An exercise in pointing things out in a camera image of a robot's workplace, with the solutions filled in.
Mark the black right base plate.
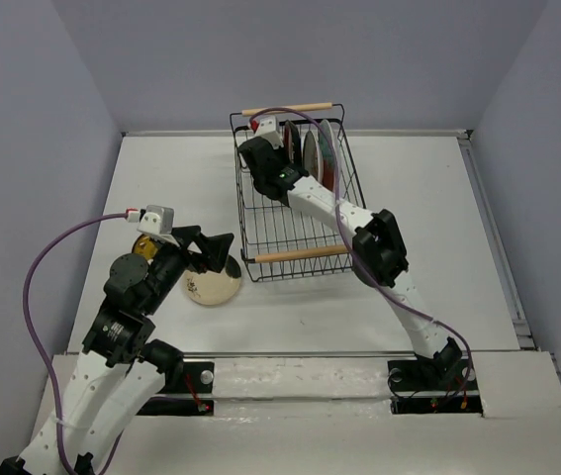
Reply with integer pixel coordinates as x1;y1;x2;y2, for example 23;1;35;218
387;359;483;416

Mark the yellow plate with dark rim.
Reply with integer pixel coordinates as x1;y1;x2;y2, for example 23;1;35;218
132;234;161;263

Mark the large dark red rimmed plate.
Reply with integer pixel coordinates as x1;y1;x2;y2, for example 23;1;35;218
283;120;303;166

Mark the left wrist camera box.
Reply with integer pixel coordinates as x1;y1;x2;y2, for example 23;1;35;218
138;205;174;240

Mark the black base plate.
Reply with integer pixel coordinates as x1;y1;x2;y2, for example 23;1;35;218
387;359;483;416
138;360;215;417

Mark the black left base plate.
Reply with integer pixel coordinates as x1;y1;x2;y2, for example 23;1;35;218
138;360;215;417

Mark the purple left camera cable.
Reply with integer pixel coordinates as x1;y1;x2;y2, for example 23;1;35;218
22;211;140;475

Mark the red plate with teal flower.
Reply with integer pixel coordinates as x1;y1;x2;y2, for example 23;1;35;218
319;120;338;191

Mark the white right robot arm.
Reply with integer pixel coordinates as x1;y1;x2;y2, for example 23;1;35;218
237;138;471;388

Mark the white plate with orange sunburst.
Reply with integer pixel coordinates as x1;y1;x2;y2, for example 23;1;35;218
302;131;324;182

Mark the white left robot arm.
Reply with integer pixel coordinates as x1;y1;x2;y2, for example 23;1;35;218
0;226;234;474

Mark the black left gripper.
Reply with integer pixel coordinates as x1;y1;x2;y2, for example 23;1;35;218
143;224;235;313

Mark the black wire dish rack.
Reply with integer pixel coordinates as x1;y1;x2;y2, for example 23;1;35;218
230;101;366;284

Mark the cream plate with black patch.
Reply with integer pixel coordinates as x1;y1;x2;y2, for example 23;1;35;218
182;255;242;307

